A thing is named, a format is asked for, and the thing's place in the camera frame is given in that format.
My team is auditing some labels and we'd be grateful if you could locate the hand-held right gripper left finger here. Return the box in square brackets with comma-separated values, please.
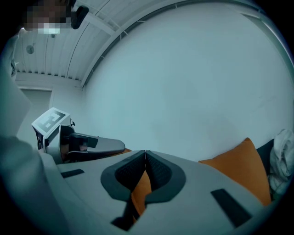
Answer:
[56, 150, 147, 235]

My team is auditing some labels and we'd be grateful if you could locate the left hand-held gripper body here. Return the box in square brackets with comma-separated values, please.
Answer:
[31, 107, 76, 164]

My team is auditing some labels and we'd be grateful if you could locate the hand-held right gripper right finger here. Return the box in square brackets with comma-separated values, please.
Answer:
[137, 150, 265, 235]

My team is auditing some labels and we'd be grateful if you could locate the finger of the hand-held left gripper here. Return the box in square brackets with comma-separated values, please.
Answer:
[68, 132, 126, 162]

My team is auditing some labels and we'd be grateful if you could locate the orange cushion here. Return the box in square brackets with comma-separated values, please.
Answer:
[198, 137, 272, 206]
[124, 148, 153, 222]

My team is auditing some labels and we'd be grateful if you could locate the person's white shirt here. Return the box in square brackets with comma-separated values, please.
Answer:
[0, 27, 69, 235]

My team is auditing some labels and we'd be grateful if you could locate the white crumpled garment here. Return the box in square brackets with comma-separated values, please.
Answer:
[268, 128, 294, 196]

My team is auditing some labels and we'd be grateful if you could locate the person's head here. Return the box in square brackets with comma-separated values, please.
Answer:
[22, 0, 74, 35]

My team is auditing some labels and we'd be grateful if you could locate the black head-worn camera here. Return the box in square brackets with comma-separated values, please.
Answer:
[71, 6, 90, 30]

